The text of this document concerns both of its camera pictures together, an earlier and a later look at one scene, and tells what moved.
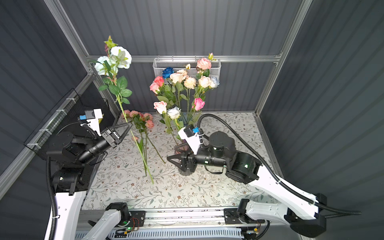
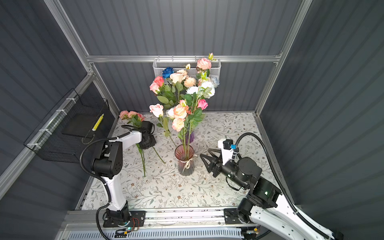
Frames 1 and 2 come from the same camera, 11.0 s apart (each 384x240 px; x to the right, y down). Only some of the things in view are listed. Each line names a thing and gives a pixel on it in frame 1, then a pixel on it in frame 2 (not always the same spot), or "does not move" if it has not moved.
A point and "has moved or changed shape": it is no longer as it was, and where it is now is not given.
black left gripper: (107, 132) to (153, 141)
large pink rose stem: (160, 106) has moved or changed shape
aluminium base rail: (183, 224) does not move
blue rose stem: (167, 72) does not move
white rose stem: (214, 83) does not move
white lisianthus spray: (112, 64) to (206, 89)
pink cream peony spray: (203, 68) does not move
